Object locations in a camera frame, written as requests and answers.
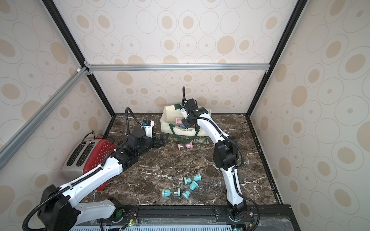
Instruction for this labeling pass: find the aluminium frame rail back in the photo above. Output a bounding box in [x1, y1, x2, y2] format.
[87, 63, 270, 72]

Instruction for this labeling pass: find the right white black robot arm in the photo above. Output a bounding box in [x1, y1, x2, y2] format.
[179, 87, 260, 229]

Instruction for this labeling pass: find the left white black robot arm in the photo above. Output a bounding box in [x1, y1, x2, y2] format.
[22, 121, 168, 231]

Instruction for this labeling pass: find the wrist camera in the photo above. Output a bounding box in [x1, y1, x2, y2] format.
[141, 119, 154, 138]
[182, 99, 198, 114]

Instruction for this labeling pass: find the aluminium frame rail left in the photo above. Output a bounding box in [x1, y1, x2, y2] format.
[1, 67, 87, 168]

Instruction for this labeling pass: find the pink hourglass top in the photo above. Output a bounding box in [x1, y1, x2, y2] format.
[178, 142, 193, 150]

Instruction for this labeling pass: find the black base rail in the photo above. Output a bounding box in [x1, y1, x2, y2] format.
[51, 203, 301, 231]

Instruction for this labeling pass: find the aluminium frame rail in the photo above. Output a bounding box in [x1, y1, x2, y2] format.
[1, 67, 87, 168]
[87, 63, 270, 72]

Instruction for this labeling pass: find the cream canvas tote bag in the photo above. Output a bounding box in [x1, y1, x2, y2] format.
[160, 104, 208, 138]

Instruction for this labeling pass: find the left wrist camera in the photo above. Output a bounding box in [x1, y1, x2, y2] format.
[141, 119, 154, 138]

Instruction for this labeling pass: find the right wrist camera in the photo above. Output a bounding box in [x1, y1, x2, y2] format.
[182, 99, 198, 114]

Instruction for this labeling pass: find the red and steel toaster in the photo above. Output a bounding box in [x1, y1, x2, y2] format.
[61, 137, 116, 182]

